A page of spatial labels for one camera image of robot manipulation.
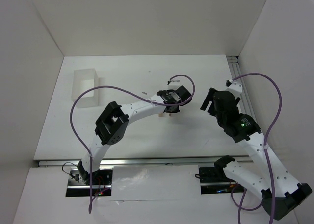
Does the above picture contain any natural wood block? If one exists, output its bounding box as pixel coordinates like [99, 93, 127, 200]
[158, 113, 170, 117]

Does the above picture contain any white perforated box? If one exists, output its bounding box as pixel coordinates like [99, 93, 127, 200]
[71, 69, 99, 108]

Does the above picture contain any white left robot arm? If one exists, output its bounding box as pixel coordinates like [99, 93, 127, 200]
[78, 85, 195, 185]

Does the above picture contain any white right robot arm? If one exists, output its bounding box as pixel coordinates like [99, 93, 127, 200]
[201, 88, 312, 221]

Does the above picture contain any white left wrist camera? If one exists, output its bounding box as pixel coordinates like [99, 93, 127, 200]
[167, 79, 181, 90]

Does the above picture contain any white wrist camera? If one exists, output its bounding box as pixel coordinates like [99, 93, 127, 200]
[167, 79, 181, 90]
[226, 79, 243, 98]

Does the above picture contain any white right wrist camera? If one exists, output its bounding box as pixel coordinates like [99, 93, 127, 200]
[226, 79, 243, 98]

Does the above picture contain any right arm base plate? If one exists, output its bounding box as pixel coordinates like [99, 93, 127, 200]
[195, 167, 244, 195]

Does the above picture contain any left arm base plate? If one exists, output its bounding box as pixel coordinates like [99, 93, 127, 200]
[66, 168, 113, 197]

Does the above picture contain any aluminium rail front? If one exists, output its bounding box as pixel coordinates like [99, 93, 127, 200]
[36, 155, 253, 168]

